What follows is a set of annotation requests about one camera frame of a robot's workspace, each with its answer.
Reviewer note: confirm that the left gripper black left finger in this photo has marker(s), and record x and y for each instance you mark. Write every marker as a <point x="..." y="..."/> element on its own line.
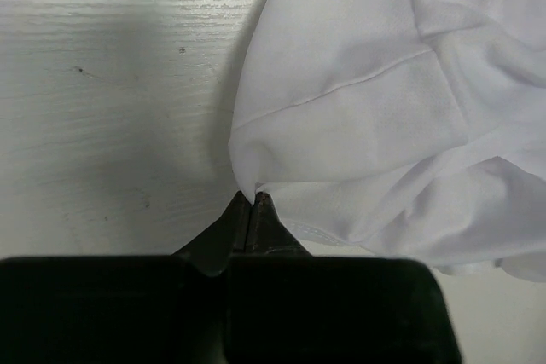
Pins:
<point x="209" y="251"/>

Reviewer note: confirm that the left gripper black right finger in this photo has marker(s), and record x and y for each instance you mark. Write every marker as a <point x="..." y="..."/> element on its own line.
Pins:
<point x="266" y="235"/>

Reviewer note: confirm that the white t-shirt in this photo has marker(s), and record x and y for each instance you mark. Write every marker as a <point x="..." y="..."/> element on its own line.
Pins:
<point x="410" y="128"/>

